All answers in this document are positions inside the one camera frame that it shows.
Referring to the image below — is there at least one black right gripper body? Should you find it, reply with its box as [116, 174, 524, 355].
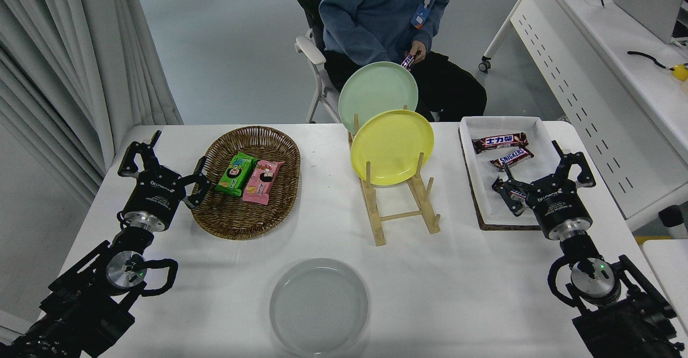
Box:
[528, 185, 592, 239]

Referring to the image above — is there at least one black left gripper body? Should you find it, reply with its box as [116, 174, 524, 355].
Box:
[123, 166, 187, 225]

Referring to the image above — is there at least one grey plate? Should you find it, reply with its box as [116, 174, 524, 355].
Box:
[269, 258, 370, 357]

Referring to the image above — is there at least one yellow plate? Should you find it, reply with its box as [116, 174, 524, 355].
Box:
[350, 110, 435, 187]

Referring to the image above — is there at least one wooden plate rack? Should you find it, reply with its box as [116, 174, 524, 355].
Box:
[347, 113, 442, 247]

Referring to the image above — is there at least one pale green plate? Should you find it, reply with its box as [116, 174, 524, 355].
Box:
[338, 61, 419, 134]

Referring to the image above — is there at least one long snickers bar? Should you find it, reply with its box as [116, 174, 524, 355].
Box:
[492, 178, 528, 204]

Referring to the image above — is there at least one green snack pack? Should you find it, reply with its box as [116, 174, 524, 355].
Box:
[215, 152, 257, 197]

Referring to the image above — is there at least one short snickers bar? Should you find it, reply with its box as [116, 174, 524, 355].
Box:
[490, 147, 534, 171]

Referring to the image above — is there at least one white rectangular tray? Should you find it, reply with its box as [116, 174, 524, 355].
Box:
[460, 116, 563, 227]

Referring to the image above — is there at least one brown wicker basket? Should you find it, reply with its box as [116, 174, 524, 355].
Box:
[191, 126, 301, 240]

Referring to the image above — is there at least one snickers bar with chinese print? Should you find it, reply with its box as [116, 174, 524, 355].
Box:
[472, 132, 529, 154]

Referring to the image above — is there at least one pink snack pack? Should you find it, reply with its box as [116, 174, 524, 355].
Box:
[242, 160, 285, 205]

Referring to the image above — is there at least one white perforated desk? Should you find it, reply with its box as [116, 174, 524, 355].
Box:
[478, 0, 688, 233]

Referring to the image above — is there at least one white side table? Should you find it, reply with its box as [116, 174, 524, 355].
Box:
[642, 239, 688, 316]

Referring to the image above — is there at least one white curtain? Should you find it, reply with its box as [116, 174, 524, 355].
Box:
[0, 0, 184, 205]

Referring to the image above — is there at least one white chair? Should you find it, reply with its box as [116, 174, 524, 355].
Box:
[295, 28, 340, 124]

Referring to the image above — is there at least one grey laptop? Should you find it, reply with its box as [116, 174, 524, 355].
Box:
[612, 0, 687, 45]

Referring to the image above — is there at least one person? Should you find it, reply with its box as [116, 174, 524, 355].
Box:
[309, 0, 488, 123]

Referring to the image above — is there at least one black cable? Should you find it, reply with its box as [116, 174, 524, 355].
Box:
[627, 51, 675, 71]

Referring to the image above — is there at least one blue lanyard badge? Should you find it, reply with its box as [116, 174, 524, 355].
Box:
[410, 0, 436, 30]

